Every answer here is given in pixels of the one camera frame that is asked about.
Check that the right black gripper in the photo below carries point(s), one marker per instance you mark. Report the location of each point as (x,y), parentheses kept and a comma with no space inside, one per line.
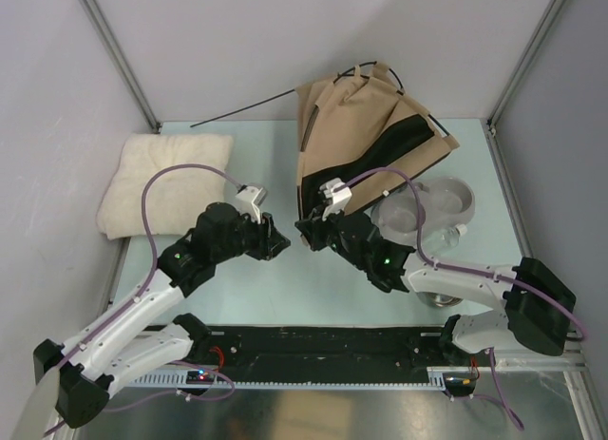
(314,228)

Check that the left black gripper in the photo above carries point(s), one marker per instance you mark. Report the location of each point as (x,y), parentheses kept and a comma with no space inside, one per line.
(269,241)

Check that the black tent pole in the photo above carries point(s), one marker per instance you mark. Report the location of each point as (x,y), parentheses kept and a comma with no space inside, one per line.
(244,108)
(394,93)

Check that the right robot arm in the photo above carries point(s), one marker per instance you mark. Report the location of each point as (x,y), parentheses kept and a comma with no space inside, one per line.
(527,304)

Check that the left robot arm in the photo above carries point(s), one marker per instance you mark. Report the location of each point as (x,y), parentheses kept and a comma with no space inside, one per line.
(97,362)

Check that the grey double pet feeder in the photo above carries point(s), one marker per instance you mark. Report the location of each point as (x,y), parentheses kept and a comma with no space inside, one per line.
(447,203)

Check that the stainless steel pet bowl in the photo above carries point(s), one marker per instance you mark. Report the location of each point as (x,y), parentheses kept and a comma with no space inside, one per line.
(439,301)

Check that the white fluffy cushion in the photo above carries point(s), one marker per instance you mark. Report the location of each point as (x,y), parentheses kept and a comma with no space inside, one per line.
(175,200)

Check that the clear plastic water bottle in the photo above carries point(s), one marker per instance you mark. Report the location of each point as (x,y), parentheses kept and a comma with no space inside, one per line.
(445,239)

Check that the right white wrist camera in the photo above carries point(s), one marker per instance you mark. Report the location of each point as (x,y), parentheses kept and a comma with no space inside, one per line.
(336,196)

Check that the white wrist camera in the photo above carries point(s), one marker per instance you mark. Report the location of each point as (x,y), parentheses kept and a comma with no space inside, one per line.
(249,199)
(336,196)

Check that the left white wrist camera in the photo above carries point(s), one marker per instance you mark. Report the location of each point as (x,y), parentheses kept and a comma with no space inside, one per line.
(249,199)

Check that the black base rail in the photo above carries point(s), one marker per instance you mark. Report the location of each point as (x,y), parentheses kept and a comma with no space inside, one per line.
(297,349)

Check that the white slotted cable duct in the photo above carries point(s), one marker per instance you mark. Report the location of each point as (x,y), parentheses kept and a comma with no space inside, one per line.
(396,377)

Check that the left aluminium frame post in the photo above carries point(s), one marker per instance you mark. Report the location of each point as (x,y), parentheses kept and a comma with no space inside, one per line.
(115,52)

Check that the aluminium frame post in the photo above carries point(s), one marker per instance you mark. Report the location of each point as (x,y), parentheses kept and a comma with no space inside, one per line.
(549,19)
(115,52)

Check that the right aluminium frame post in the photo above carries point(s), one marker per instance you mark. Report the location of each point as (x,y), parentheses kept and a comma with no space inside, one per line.
(549,19)

